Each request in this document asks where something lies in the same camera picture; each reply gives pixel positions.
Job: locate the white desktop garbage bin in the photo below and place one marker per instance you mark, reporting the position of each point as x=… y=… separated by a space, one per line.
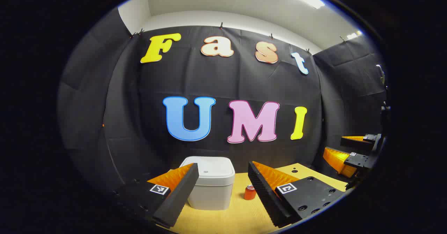
x=213 y=178

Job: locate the red pop can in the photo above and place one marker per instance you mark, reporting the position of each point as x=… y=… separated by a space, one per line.
x=249 y=192

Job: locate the small ceiling light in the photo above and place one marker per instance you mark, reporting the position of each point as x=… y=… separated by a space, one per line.
x=354 y=35

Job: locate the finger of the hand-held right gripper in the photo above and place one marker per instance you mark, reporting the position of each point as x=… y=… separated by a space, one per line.
x=356 y=143
x=354 y=160

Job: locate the wooden desktop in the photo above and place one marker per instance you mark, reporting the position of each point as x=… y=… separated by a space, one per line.
x=227 y=220

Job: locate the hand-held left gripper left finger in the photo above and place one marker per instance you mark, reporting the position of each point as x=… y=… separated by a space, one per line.
x=178 y=195

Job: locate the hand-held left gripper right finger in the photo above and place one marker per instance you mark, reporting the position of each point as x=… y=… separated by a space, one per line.
x=265 y=195

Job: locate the black backdrop cloth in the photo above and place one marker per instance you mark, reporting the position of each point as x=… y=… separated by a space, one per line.
x=139 y=104

